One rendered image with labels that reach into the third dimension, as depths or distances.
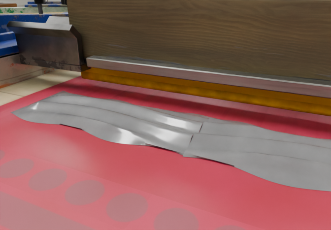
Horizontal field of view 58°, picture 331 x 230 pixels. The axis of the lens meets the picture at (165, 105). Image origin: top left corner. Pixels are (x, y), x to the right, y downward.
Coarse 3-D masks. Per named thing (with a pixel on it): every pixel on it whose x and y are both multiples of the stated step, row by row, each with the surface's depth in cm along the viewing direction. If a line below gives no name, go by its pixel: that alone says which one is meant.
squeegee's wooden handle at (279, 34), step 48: (96, 0) 31; (144, 0) 28; (192, 0) 26; (240, 0) 24; (288, 0) 23; (96, 48) 33; (144, 48) 30; (192, 48) 28; (240, 48) 26; (288, 48) 24
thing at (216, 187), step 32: (288, 128) 25; (320, 128) 25; (192, 160) 20; (160, 192) 17; (192, 192) 17; (224, 192) 17; (256, 192) 17; (288, 192) 17; (320, 192) 17; (256, 224) 15; (288, 224) 15; (320, 224) 15
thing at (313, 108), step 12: (84, 72) 36; (132, 84) 33; (144, 84) 33; (156, 84) 32; (168, 84) 31; (204, 96) 30; (216, 96) 29; (228, 96) 29; (240, 96) 28; (252, 96) 28; (288, 108) 27; (300, 108) 26; (312, 108) 26; (324, 108) 25
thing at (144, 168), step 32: (32, 96) 33; (96, 96) 32; (128, 96) 32; (160, 96) 32; (192, 96) 32; (0, 128) 25; (32, 128) 25; (64, 128) 25; (64, 160) 21; (96, 160) 21; (128, 160) 21; (160, 160) 20
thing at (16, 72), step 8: (8, 56) 36; (16, 56) 36; (0, 64) 35; (8, 64) 36; (16, 64) 37; (0, 72) 35; (8, 72) 36; (16, 72) 37; (24, 72) 38; (32, 72) 39; (40, 72) 40; (48, 72) 41; (0, 80) 35; (8, 80) 36; (16, 80) 37; (24, 80) 38; (0, 88) 35
